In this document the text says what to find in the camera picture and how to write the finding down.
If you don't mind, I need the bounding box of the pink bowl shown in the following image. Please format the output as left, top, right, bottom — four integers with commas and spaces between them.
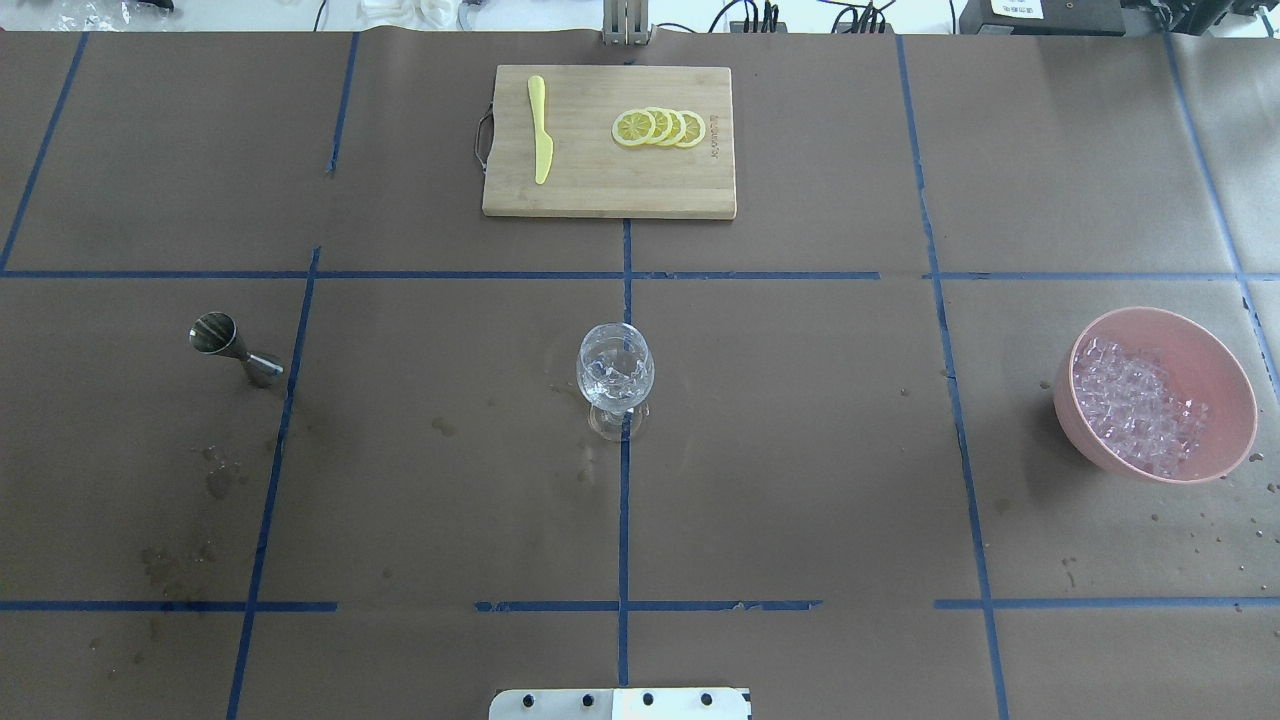
1053, 307, 1260, 484

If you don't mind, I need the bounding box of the yellow plastic knife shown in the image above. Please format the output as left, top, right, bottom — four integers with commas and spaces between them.
527, 76, 556, 184

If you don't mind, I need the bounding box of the clear ice cubes pile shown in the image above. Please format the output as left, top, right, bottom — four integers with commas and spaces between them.
1071, 336, 1210, 479

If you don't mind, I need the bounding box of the aluminium frame post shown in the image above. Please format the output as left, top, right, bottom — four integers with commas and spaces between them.
602, 0, 653, 46

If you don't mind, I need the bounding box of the clear wine glass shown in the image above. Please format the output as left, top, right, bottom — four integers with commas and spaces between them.
575, 322, 657, 443

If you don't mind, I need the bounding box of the bamboo cutting board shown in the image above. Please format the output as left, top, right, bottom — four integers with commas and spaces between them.
483, 64, 739, 222

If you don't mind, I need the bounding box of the black computer box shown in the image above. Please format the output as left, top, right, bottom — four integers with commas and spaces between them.
957, 1, 1164, 37

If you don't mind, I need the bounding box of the single clear ice cube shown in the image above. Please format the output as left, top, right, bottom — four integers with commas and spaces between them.
588, 355, 634, 393

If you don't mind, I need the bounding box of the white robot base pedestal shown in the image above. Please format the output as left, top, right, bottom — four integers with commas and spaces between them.
488, 687, 753, 719

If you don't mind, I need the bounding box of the steel double jigger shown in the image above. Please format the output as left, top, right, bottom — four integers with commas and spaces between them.
188, 311, 285, 388

